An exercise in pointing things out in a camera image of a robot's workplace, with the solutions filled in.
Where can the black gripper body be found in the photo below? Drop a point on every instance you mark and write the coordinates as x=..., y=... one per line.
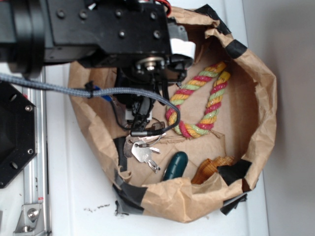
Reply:
x=153, y=74

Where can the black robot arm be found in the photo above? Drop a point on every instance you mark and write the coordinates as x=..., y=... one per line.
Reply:
x=138, y=37

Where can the dark brown key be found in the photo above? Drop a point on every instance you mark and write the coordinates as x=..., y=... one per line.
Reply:
x=157, y=126

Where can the small silver key bunch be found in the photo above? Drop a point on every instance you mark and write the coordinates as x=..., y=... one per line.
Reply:
x=141, y=149

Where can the brown paper bag bin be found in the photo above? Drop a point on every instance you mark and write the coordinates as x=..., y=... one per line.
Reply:
x=245, y=129

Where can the dark teal oval case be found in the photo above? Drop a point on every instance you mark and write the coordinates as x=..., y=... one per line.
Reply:
x=176, y=166

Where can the orange brown seashell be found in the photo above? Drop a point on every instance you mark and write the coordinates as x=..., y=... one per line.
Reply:
x=209, y=167

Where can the white tray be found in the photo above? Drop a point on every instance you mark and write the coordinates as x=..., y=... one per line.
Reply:
x=83, y=203

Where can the multicolour twisted rope toy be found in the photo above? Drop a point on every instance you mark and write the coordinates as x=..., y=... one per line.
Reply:
x=214, y=102

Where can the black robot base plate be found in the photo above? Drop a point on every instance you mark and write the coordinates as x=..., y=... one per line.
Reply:
x=17, y=133

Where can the aluminium extrusion rail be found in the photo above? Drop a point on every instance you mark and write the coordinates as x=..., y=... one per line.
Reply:
x=36, y=184

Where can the metal corner bracket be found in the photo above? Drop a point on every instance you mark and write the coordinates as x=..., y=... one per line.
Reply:
x=30, y=222

